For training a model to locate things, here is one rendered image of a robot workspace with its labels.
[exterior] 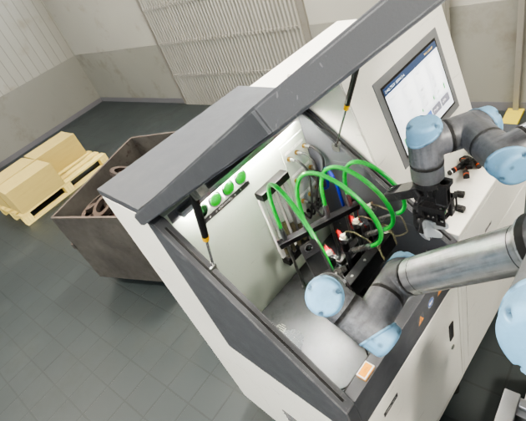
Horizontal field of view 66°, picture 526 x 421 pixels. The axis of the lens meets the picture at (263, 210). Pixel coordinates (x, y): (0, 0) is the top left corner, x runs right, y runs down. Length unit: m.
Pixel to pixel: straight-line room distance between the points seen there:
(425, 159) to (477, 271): 0.33
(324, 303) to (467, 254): 0.26
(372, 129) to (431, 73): 0.42
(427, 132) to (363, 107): 0.55
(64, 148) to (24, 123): 2.17
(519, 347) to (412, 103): 1.25
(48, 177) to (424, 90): 4.51
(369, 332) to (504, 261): 0.28
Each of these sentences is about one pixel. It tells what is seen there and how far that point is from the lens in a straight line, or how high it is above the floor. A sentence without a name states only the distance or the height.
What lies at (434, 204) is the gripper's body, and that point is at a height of 1.37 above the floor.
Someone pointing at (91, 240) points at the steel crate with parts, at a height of 0.56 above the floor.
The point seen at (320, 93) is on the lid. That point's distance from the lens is 0.46.
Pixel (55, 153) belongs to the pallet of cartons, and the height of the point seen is 0.37.
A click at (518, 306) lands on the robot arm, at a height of 1.65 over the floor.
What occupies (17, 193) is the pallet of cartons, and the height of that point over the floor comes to 0.38.
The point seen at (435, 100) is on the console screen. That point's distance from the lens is 1.81.
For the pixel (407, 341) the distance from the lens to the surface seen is 1.42.
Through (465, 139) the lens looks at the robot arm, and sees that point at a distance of 0.96.
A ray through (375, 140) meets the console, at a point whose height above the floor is 1.29.
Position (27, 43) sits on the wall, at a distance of 8.15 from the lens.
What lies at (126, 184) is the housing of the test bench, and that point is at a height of 1.50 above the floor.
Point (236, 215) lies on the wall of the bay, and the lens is 1.38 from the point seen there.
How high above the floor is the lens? 2.07
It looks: 36 degrees down
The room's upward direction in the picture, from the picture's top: 23 degrees counter-clockwise
